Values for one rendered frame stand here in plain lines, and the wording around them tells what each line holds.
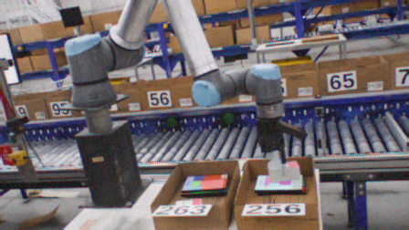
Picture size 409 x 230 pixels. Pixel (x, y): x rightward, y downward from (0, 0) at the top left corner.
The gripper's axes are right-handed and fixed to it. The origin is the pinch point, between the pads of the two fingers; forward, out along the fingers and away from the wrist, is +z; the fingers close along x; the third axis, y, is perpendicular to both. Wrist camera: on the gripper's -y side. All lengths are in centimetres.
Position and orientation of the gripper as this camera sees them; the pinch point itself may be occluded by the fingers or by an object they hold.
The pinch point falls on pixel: (283, 169)
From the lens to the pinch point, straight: 133.3
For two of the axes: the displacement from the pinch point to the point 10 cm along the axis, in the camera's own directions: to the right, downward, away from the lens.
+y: -9.9, 1.5, 0.7
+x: -0.2, 2.8, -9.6
